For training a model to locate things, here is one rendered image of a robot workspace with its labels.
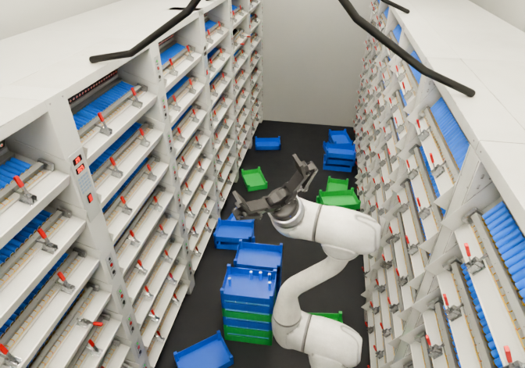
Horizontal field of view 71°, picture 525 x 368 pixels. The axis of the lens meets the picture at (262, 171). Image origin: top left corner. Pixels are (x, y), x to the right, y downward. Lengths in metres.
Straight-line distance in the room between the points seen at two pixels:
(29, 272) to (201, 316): 1.55
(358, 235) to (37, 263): 0.97
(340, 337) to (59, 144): 1.11
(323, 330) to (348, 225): 0.54
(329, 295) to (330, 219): 1.87
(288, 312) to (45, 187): 0.87
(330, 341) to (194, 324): 1.43
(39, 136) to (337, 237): 0.96
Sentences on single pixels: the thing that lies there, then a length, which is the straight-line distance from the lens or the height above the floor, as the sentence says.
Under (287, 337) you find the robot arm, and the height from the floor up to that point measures 0.99.
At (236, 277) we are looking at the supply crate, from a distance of 2.34.
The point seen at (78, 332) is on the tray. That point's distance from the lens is 1.66.
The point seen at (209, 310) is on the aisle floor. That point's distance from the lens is 2.71.
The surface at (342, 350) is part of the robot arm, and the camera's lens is 1.39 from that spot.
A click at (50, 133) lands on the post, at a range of 1.32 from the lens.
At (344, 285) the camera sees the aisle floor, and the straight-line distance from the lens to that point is 2.88.
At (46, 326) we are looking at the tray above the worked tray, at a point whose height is 1.11.
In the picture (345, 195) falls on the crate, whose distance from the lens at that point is 3.27.
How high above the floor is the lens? 2.18
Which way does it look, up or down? 34 degrees down
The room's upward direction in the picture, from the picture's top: straight up
